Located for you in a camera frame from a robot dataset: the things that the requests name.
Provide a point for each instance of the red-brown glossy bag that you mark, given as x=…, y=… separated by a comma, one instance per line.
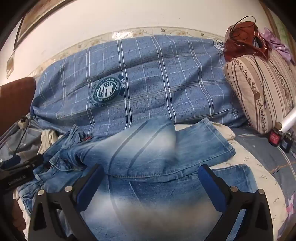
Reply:
x=240, y=34

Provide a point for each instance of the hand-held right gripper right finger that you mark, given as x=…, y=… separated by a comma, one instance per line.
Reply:
x=211, y=185

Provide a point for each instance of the white plastic roll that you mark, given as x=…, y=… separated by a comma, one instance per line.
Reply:
x=288, y=120

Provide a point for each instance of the brown headboard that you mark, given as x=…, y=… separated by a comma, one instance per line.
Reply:
x=13, y=102

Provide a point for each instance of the blue plaid duvet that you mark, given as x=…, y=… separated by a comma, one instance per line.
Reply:
x=150, y=81

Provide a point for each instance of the cream floral blanket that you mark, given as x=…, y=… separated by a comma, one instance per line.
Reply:
x=261, y=176

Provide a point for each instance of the grey-blue printed cloth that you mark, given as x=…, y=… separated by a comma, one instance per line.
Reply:
x=31, y=141

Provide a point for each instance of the framed wall picture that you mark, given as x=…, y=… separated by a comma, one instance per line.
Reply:
x=30, y=20

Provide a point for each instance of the white charger plug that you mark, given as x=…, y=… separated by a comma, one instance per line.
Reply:
x=23, y=123

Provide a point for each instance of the small dark blue box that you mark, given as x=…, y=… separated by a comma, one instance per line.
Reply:
x=286, y=143

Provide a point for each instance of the blue bed sheet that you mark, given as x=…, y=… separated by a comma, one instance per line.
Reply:
x=266, y=148

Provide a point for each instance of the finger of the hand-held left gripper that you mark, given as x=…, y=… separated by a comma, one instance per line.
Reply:
x=13, y=160
x=32, y=162

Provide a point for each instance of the beige striped pillow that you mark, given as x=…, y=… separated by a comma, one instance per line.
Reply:
x=254, y=92

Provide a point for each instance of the purple cloth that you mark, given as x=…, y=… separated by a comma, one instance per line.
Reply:
x=277, y=42

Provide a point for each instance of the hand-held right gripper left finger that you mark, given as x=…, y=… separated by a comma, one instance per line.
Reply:
x=91, y=183

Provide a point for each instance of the light blue denim pants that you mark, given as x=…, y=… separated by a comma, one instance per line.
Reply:
x=138, y=148

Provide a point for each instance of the small red box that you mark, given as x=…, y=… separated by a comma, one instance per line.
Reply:
x=274, y=137

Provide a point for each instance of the person's left forearm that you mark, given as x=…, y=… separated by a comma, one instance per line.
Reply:
x=12, y=210

